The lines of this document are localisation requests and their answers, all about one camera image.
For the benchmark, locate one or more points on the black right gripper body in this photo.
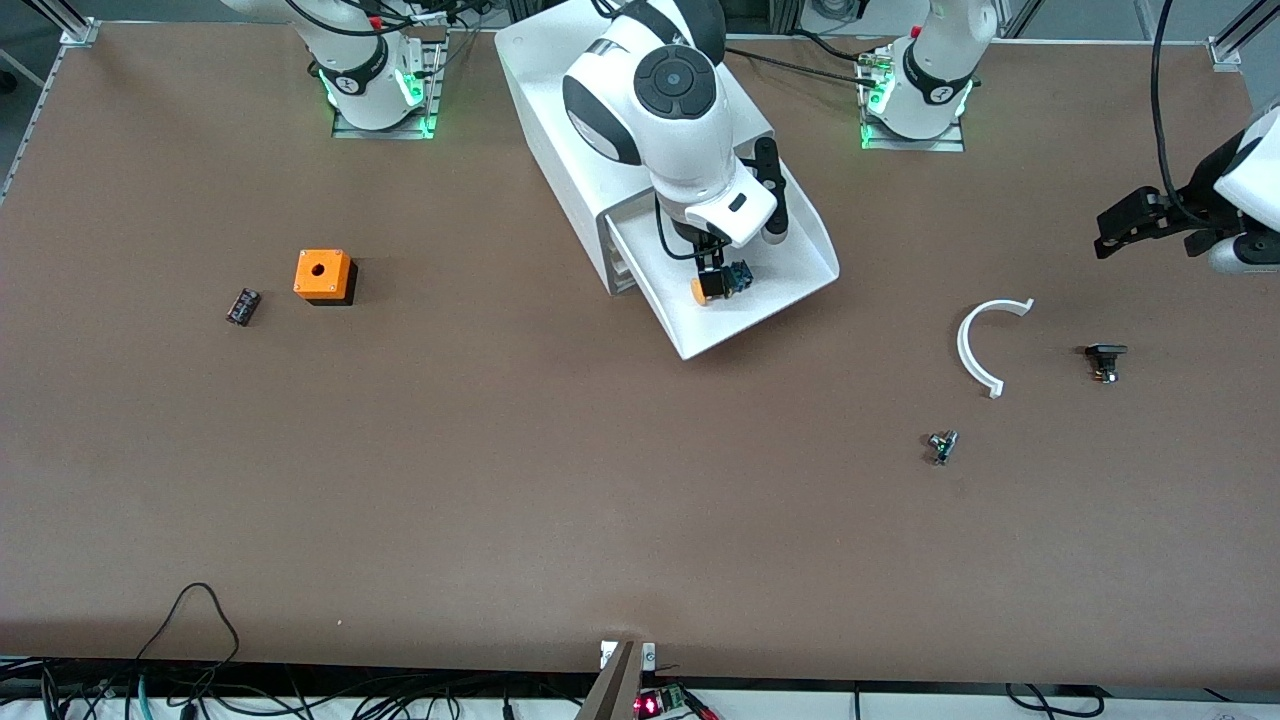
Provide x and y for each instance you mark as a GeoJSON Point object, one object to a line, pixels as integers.
{"type": "Point", "coordinates": [706, 247]}

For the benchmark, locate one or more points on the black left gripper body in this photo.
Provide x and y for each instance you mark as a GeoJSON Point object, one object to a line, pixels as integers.
{"type": "Point", "coordinates": [1197, 203]}

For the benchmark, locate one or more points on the orange capped push button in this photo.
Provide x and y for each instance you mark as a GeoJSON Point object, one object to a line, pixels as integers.
{"type": "Point", "coordinates": [712, 290]}

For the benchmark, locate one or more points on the white plastic drawer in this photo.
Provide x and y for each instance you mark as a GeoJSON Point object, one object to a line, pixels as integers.
{"type": "Point", "coordinates": [626, 263]}
{"type": "Point", "coordinates": [632, 282]}
{"type": "Point", "coordinates": [770, 290]}

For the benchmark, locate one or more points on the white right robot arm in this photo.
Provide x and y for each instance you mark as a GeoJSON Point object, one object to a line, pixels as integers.
{"type": "Point", "coordinates": [650, 130]}

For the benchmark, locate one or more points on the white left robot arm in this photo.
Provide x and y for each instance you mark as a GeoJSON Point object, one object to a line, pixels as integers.
{"type": "Point", "coordinates": [935, 70]}

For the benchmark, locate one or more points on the white drawer cabinet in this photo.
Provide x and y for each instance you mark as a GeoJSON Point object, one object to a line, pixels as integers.
{"type": "Point", "coordinates": [535, 85]}

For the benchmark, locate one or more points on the white curved plastic arc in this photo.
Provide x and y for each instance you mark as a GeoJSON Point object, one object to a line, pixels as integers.
{"type": "Point", "coordinates": [962, 345]}

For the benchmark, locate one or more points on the small metal green component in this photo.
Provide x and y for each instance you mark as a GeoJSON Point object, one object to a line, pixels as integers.
{"type": "Point", "coordinates": [941, 446]}

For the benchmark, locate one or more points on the orange box with black base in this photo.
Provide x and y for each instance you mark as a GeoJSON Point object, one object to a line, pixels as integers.
{"type": "Point", "coordinates": [320, 270]}

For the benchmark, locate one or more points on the circuit board with red light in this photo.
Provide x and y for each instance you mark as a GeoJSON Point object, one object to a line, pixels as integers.
{"type": "Point", "coordinates": [650, 705]}

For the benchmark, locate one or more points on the small black cylindrical component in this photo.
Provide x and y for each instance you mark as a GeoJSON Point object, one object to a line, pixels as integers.
{"type": "Point", "coordinates": [243, 307]}

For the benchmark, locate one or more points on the black button switch part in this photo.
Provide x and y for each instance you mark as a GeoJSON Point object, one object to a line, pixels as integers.
{"type": "Point", "coordinates": [1105, 352]}

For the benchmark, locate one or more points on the aluminium profile corner bracket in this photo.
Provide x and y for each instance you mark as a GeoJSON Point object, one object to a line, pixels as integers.
{"type": "Point", "coordinates": [1225, 52]}
{"type": "Point", "coordinates": [78, 32]}

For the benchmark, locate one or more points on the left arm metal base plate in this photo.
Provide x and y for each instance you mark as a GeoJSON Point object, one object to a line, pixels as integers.
{"type": "Point", "coordinates": [950, 143]}

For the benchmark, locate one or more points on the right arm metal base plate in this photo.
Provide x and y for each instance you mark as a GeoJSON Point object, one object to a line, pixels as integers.
{"type": "Point", "coordinates": [350, 130]}

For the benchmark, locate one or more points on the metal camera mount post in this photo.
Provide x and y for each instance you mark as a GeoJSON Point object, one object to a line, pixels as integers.
{"type": "Point", "coordinates": [620, 690]}

